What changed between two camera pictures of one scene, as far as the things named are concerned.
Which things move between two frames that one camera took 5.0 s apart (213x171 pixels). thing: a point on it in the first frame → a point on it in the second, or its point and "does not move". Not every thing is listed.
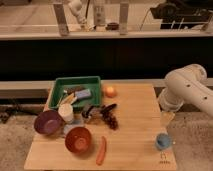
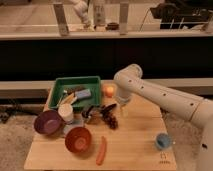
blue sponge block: x=83 y=93 does not move
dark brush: x=86 y=113 does not move
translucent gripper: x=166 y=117 → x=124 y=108
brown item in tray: x=72 y=89 does not move
